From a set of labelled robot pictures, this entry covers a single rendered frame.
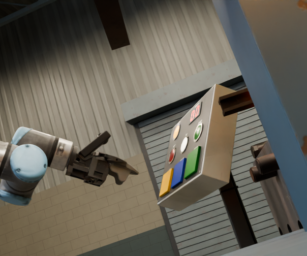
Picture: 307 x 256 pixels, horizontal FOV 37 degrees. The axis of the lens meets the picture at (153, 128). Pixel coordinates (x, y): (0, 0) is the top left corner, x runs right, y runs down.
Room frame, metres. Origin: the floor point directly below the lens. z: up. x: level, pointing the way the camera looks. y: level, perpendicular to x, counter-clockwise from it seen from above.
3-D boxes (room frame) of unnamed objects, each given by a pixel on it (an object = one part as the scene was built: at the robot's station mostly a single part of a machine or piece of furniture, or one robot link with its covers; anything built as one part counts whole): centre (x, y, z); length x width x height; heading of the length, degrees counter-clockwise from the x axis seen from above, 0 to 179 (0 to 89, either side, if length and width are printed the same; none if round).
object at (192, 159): (1.23, -0.07, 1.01); 0.07 x 0.05 x 0.07; 25
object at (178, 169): (1.32, -0.03, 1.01); 0.07 x 0.05 x 0.07; 25
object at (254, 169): (0.78, -0.15, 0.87); 0.04 x 0.03 x 0.03; 90
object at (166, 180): (1.41, 0.01, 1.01); 0.07 x 0.05 x 0.07; 25
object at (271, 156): (0.70, -0.15, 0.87); 0.04 x 0.03 x 0.03; 90
